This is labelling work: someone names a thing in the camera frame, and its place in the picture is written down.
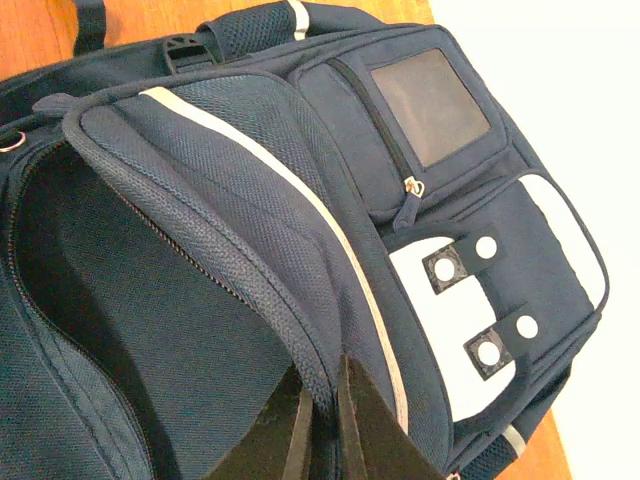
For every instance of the navy blue backpack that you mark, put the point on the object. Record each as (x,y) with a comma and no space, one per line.
(186,219)

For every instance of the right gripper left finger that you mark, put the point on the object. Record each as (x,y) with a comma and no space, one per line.
(278,444)

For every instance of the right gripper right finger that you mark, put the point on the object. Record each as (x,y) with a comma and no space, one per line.
(373,445)

